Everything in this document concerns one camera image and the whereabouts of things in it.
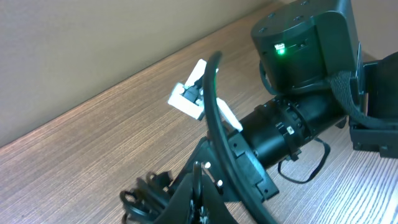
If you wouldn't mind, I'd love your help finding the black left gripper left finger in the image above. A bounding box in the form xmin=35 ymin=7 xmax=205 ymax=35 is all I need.
xmin=154 ymin=174 xmax=193 ymax=224

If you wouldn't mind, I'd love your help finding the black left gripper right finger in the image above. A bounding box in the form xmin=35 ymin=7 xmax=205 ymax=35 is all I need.
xmin=201 ymin=175 xmax=238 ymax=224

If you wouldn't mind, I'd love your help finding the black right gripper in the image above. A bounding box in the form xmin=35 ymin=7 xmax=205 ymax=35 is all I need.
xmin=169 ymin=131 xmax=279 ymax=202

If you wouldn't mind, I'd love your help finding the black USB cable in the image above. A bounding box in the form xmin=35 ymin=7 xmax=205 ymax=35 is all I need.
xmin=119 ymin=161 xmax=206 ymax=224

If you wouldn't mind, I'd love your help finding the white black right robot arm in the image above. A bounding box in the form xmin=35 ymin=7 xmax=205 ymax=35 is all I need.
xmin=217 ymin=1 xmax=397 ymax=201

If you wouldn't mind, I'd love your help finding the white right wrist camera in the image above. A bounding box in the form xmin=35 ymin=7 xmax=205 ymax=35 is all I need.
xmin=167 ymin=58 xmax=243 ymax=131

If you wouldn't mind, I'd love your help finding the black right camera cable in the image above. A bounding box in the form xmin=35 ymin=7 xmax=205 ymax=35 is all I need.
xmin=201 ymin=51 xmax=280 ymax=224

